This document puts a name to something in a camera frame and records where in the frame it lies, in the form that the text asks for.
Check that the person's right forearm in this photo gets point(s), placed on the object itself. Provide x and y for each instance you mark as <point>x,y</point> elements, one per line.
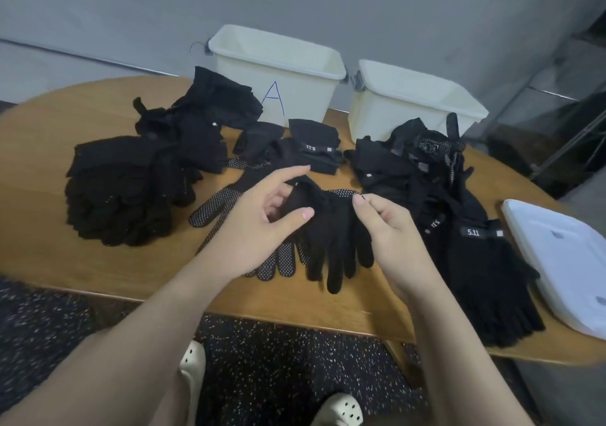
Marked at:
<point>469,369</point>

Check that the person's right hand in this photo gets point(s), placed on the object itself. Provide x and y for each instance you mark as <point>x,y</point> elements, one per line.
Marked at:
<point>398,246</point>

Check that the metal rack frame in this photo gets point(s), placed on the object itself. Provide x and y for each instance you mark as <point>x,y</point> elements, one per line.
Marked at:
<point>559,127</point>

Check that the person's right white shoe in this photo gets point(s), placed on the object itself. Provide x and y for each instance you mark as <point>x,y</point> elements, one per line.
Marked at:
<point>339,410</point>

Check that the person's left hand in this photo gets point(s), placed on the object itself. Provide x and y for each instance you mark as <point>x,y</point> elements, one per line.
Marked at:
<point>246,232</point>

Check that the person's left forearm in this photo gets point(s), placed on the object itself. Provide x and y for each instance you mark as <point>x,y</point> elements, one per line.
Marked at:
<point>114,364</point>

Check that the white flat tray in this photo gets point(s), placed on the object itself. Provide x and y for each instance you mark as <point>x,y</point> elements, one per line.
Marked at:
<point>568,265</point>

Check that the person's white shoe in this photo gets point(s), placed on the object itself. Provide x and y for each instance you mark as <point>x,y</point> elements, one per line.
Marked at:
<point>339,410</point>
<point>192,374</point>

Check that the black fingerless glove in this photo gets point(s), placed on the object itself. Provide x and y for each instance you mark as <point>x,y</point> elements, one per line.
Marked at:
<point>483,303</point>
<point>473,269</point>
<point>488,250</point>
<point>511,317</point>
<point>497,284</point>

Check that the stack of black gloves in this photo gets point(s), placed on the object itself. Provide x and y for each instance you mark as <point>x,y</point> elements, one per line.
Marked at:
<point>80,222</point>

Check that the person's left white shoe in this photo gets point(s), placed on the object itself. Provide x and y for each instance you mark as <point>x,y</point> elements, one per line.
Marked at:
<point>192,374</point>

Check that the white plastic bin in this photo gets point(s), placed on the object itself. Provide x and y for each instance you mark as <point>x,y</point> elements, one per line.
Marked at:
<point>379,108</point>
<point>237,75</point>

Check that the person's left leg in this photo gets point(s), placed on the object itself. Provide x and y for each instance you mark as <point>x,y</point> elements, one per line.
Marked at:
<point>170,402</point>

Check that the grey wall pipe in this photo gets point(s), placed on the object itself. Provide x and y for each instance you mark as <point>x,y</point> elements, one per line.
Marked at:
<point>95,57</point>

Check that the pile of black gloves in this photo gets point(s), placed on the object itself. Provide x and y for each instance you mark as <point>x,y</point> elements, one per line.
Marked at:
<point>208,108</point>
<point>99,233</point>

